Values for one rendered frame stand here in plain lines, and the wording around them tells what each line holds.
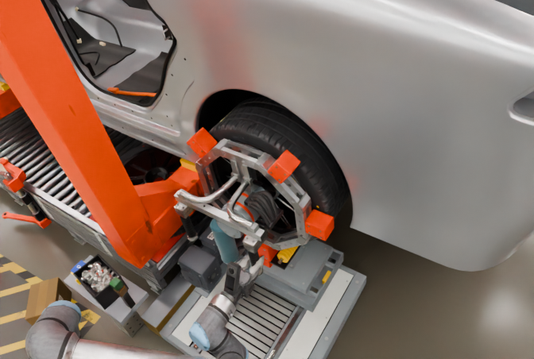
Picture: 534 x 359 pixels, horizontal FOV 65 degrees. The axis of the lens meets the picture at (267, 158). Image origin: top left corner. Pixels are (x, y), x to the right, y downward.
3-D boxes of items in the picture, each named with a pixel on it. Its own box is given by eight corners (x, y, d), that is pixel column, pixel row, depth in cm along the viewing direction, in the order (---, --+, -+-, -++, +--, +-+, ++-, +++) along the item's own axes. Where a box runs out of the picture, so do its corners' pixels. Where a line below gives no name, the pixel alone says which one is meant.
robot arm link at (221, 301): (206, 299, 144) (227, 312, 140) (214, 287, 147) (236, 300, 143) (211, 311, 150) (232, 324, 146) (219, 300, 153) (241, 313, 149)
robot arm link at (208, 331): (200, 351, 143) (180, 332, 141) (222, 321, 150) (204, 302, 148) (212, 355, 136) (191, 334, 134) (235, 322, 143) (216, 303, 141)
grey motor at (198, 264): (257, 252, 249) (249, 214, 225) (214, 310, 225) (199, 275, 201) (234, 239, 257) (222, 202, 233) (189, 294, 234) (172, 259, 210)
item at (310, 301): (343, 260, 236) (343, 251, 230) (312, 314, 216) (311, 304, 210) (270, 227, 260) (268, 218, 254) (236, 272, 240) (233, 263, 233)
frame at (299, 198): (316, 255, 184) (308, 167, 147) (308, 266, 180) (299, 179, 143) (220, 210, 210) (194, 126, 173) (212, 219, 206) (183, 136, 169)
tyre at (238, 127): (342, 104, 154) (213, 87, 192) (311, 142, 141) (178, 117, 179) (362, 223, 193) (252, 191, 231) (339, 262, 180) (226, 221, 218)
